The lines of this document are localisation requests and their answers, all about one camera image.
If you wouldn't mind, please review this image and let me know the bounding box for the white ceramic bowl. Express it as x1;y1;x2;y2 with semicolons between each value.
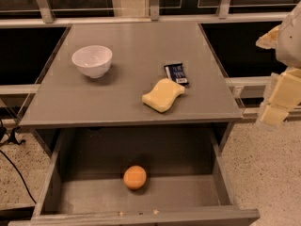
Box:
71;45;113;78

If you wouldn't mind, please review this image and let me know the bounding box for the dark blue snack bar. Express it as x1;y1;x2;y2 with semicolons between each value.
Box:
164;63;189;86

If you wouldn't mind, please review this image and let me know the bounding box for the metal window railing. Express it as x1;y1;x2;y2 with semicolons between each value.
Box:
0;0;300;27

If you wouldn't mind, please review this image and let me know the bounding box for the black floor cable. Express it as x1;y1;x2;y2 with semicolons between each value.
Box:
0;120;38;205

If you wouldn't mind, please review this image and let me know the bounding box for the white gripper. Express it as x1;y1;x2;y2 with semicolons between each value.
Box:
256;25;301;130

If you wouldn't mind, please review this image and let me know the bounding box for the grey counter cabinet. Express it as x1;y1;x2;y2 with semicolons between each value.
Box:
18;21;245;157

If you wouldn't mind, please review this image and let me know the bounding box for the orange fruit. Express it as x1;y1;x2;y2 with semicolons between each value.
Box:
123;166;147;190

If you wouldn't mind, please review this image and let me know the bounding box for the grey open top drawer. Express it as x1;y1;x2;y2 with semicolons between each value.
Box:
9;126;260;226

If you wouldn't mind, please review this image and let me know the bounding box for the yellow sponge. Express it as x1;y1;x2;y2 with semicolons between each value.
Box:
142;78;185;113

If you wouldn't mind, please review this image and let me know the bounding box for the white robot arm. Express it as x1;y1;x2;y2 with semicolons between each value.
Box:
256;2;301;131

